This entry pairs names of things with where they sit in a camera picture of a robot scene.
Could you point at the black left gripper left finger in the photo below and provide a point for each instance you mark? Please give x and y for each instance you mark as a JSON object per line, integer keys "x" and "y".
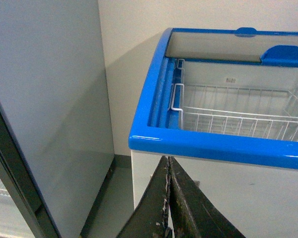
{"x": 150, "y": 218}

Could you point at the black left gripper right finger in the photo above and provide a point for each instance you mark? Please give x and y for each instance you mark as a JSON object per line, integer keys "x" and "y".
{"x": 193, "y": 215}

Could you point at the grey upright display fridge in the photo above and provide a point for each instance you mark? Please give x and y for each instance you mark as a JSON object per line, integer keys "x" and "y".
{"x": 56, "y": 143}

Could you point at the white blue chest freezer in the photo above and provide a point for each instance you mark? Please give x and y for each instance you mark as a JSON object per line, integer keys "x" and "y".
{"x": 252, "y": 181}

